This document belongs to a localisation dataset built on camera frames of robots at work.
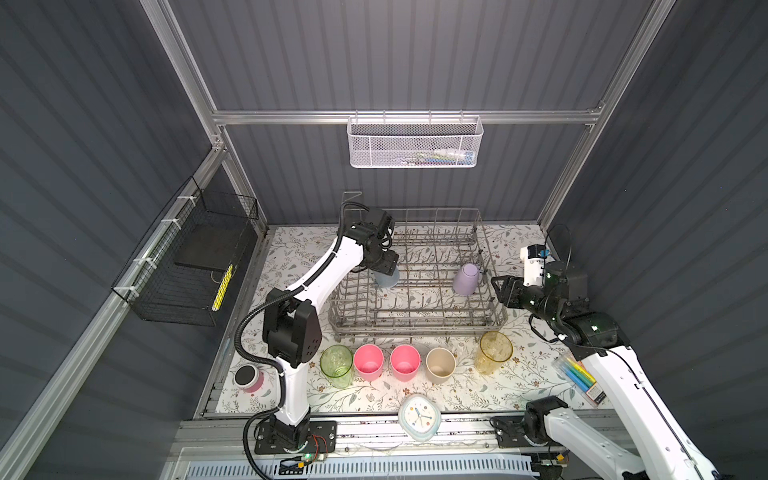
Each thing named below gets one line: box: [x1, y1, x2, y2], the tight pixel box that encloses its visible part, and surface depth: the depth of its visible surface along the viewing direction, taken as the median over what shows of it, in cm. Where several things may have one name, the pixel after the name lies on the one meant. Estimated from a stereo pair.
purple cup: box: [453, 263, 480, 297], surface depth 91 cm
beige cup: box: [425, 347, 457, 385], surface depth 84 cm
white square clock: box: [398, 394, 442, 443], surface depth 75 cm
